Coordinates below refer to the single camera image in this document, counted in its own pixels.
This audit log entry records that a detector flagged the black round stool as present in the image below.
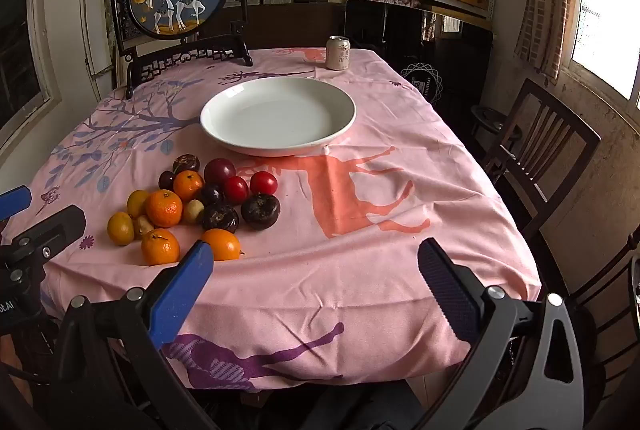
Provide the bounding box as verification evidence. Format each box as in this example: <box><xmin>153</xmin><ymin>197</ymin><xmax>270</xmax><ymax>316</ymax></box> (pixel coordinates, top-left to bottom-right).
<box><xmin>470</xmin><ymin>104</ymin><xmax>511</xmax><ymax>151</ymax></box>

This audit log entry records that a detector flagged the dark brown mangosteen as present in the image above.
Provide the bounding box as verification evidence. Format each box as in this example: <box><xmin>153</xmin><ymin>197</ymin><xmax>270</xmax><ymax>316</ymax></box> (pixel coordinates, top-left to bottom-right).
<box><xmin>201</xmin><ymin>203</ymin><xmax>240</xmax><ymax>233</ymax></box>
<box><xmin>240</xmin><ymin>193</ymin><xmax>281</xmax><ymax>231</ymax></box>

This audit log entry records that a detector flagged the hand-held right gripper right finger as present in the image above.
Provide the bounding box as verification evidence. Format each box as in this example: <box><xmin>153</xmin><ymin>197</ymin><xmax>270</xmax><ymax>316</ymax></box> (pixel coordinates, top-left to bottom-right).
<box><xmin>415</xmin><ymin>237</ymin><xmax>585</xmax><ymax>430</ymax></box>

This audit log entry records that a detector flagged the white wooden panel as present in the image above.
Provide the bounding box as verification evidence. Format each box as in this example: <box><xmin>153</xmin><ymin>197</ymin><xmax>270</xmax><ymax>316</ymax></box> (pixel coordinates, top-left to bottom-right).
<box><xmin>80</xmin><ymin>0</ymin><xmax>118</xmax><ymax>103</ymax></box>

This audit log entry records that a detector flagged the dark curved wooden chair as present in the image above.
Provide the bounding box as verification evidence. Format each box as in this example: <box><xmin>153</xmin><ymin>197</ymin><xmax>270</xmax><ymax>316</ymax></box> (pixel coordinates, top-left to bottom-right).
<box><xmin>565</xmin><ymin>230</ymin><xmax>640</xmax><ymax>406</ymax></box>

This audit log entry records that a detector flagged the large purple plum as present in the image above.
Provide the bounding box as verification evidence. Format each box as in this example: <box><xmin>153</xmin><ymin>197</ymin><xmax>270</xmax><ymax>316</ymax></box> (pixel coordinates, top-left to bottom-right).
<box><xmin>203</xmin><ymin>158</ymin><xmax>237</xmax><ymax>185</ymax></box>

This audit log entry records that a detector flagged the black board with white emblem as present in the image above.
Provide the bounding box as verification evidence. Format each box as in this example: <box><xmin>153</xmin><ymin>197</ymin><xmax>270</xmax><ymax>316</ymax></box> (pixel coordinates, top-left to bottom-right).
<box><xmin>345</xmin><ymin>0</ymin><xmax>493</xmax><ymax>105</ymax></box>

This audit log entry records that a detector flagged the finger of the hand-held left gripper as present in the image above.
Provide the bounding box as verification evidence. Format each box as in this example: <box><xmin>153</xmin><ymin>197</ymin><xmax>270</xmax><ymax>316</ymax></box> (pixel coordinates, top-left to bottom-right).
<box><xmin>0</xmin><ymin>205</ymin><xmax>87</xmax><ymax>283</ymax></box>
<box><xmin>0</xmin><ymin>186</ymin><xmax>32</xmax><ymax>221</ymax></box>

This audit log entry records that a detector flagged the small tangerine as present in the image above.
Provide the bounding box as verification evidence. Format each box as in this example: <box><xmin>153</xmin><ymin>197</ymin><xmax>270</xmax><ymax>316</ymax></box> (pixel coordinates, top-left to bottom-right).
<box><xmin>141</xmin><ymin>228</ymin><xmax>181</xmax><ymax>267</ymax></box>
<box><xmin>172</xmin><ymin>170</ymin><xmax>205</xmax><ymax>203</ymax></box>

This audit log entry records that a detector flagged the red tomato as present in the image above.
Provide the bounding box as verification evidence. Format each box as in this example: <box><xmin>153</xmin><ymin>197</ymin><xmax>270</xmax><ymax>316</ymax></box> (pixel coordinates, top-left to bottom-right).
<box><xmin>249</xmin><ymin>171</ymin><xmax>279</xmax><ymax>197</ymax></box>
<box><xmin>222</xmin><ymin>176</ymin><xmax>250</xmax><ymax>205</ymax></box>

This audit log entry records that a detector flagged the brown passion fruit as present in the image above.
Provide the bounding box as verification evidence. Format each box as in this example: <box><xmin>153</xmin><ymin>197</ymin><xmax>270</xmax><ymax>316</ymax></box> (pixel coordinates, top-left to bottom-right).
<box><xmin>172</xmin><ymin>153</ymin><xmax>201</xmax><ymax>175</ymax></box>

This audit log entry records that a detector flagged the bright window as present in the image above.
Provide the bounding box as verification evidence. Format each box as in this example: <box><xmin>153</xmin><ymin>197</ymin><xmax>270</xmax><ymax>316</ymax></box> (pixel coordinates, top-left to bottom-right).
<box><xmin>560</xmin><ymin>0</ymin><xmax>640</xmax><ymax>111</ymax></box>

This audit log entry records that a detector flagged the white ceramic plate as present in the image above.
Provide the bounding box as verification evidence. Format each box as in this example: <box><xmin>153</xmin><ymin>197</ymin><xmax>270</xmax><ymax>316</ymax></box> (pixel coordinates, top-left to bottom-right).
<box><xmin>200</xmin><ymin>76</ymin><xmax>357</xmax><ymax>158</ymax></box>

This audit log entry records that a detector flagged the silver drink can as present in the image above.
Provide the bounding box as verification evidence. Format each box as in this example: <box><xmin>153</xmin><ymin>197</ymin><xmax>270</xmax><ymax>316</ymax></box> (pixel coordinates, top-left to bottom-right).
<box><xmin>326</xmin><ymin>36</ymin><xmax>351</xmax><ymax>71</ymax></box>

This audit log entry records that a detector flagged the white framed window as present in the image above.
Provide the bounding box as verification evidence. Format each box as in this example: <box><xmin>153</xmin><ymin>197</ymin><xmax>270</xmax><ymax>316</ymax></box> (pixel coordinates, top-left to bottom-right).
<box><xmin>0</xmin><ymin>0</ymin><xmax>63</xmax><ymax>145</ymax></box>

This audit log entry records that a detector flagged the smooth small orange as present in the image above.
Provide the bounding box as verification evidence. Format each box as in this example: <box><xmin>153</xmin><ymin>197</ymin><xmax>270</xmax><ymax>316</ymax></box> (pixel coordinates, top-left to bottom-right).
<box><xmin>201</xmin><ymin>228</ymin><xmax>246</xmax><ymax>262</ymax></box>
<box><xmin>126</xmin><ymin>190</ymin><xmax>151</xmax><ymax>219</ymax></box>
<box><xmin>107</xmin><ymin>211</ymin><xmax>136</xmax><ymax>246</ymax></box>

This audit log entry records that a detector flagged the pink printed tablecloth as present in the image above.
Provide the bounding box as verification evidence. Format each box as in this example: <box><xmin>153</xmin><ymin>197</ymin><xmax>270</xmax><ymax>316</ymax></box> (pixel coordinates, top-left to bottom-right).
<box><xmin>0</xmin><ymin>47</ymin><xmax>543</xmax><ymax>391</ymax></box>

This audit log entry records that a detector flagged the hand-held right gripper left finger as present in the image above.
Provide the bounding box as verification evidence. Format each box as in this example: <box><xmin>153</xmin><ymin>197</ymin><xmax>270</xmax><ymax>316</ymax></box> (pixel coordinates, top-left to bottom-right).
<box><xmin>47</xmin><ymin>240</ymin><xmax>221</xmax><ymax>430</ymax></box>

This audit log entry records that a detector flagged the brown slatted wooden chair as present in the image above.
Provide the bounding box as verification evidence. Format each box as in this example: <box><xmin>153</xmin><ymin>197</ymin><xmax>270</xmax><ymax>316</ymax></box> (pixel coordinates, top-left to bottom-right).
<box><xmin>482</xmin><ymin>78</ymin><xmax>602</xmax><ymax>241</ymax></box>

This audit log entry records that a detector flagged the large tangerine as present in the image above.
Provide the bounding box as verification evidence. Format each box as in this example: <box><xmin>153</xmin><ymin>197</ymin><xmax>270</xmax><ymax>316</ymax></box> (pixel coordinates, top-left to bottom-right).
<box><xmin>146</xmin><ymin>190</ymin><xmax>184</xmax><ymax>229</ymax></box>

